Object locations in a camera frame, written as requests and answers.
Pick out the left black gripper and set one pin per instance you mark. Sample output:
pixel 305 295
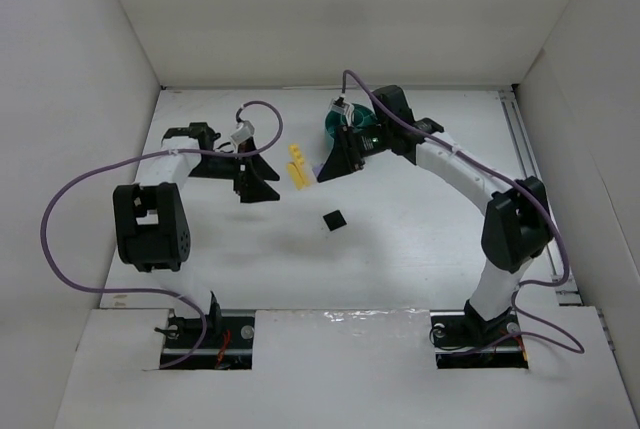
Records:
pixel 242 172

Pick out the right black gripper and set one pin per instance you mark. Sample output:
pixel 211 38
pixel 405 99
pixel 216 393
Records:
pixel 345 147

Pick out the lavender lego brick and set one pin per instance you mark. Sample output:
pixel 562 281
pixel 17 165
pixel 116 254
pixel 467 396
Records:
pixel 317 169

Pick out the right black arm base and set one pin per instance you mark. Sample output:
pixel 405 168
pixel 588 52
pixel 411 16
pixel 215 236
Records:
pixel 460 345

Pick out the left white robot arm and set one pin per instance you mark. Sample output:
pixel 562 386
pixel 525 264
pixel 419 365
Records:
pixel 152 230

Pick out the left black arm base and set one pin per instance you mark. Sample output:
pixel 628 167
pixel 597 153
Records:
pixel 230 347

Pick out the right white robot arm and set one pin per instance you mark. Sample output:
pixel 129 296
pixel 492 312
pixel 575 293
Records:
pixel 514 231

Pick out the teal round divided container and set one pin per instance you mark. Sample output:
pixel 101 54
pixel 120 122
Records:
pixel 362 118

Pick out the black flat lego plate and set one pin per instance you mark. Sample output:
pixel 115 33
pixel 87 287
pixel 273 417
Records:
pixel 334 220

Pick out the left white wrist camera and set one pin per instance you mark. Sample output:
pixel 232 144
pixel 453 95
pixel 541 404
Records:
pixel 243 131

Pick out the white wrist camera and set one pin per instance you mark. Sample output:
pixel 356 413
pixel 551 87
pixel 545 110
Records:
pixel 343 110
pixel 243 131

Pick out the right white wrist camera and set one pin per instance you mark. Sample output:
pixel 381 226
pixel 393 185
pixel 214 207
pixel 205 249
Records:
pixel 343 110

